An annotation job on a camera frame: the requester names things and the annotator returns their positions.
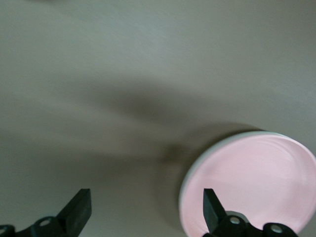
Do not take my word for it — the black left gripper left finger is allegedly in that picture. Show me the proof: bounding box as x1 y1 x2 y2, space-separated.
0 189 92 237

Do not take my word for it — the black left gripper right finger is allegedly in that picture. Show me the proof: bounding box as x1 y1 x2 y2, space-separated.
202 189 298 237

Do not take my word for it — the pink plate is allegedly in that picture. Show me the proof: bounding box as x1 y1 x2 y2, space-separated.
178 130 316 235

